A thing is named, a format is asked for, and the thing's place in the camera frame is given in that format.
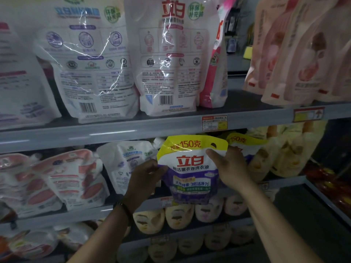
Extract person's left hand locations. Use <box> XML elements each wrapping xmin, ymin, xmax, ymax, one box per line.
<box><xmin>122</xmin><ymin>159</ymin><xmax>168</xmax><ymax>213</ymax></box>

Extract person's right hand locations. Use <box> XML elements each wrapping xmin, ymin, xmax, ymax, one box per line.
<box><xmin>205</xmin><ymin>146</ymin><xmax>254</xmax><ymax>193</ymax></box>

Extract white blue-print refill pouch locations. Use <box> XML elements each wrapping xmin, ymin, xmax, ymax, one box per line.
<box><xmin>97</xmin><ymin>140</ymin><xmax>161</xmax><ymax>195</ymax></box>

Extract grey metal shelf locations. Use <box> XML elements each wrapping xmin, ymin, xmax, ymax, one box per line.
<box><xmin>0</xmin><ymin>87</ymin><xmax>351</xmax><ymax>263</ymax></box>

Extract small pink white Chaoneng pouches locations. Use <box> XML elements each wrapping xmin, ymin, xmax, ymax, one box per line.
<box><xmin>33</xmin><ymin>149</ymin><xmax>111</xmax><ymax>211</ymax></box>
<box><xmin>0</xmin><ymin>153</ymin><xmax>64</xmax><ymax>220</ymax></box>

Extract magenta Liby detergent pouch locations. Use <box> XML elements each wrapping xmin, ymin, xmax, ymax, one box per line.
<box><xmin>199</xmin><ymin>0</ymin><xmax>238</xmax><ymax>109</ymax></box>

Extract pink Chaoneng pouch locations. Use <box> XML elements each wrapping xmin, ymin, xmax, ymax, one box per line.
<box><xmin>0</xmin><ymin>22</ymin><xmax>62</xmax><ymax>131</ymax></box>

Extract person's right forearm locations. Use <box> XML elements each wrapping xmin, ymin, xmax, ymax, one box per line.
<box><xmin>236</xmin><ymin>180</ymin><xmax>324</xmax><ymax>263</ymax></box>

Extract person's left forearm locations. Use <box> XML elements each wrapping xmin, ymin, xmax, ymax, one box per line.
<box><xmin>68</xmin><ymin>208</ymin><xmax>131</xmax><ymax>263</ymax></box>

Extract dark aisle shelf unit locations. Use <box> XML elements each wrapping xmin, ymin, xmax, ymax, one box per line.
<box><xmin>302</xmin><ymin>115</ymin><xmax>351</xmax><ymax>230</ymax></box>

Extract red-framed price tag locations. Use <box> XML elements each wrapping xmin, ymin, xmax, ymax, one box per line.
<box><xmin>160</xmin><ymin>196</ymin><xmax>176</xmax><ymax>209</ymax></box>
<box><xmin>293</xmin><ymin>107</ymin><xmax>326</xmax><ymax>123</ymax></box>
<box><xmin>201</xmin><ymin>115</ymin><xmax>229</xmax><ymax>133</ymax></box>

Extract row of pale yellow bottles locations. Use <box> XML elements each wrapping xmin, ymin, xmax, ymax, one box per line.
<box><xmin>133</xmin><ymin>188</ymin><xmax>280</xmax><ymax>236</ymax></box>

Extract row of pale round packs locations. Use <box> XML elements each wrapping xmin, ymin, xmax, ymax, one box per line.
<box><xmin>118</xmin><ymin>224</ymin><xmax>257</xmax><ymax>263</ymax></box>

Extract white pink-label bottle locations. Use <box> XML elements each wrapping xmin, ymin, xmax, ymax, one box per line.
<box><xmin>55</xmin><ymin>222</ymin><xmax>95</xmax><ymax>251</ymax></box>

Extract row of red round packs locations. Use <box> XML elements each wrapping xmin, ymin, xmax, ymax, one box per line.
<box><xmin>306</xmin><ymin>164</ymin><xmax>351</xmax><ymax>216</ymax></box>

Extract white green-label bottle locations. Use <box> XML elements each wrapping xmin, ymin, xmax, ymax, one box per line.
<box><xmin>8</xmin><ymin>229</ymin><xmax>60</xmax><ymax>260</ymax></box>

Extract dark beaded bracelet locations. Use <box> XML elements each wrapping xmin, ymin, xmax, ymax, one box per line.
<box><xmin>112</xmin><ymin>199</ymin><xmax>134</xmax><ymax>226</ymax></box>

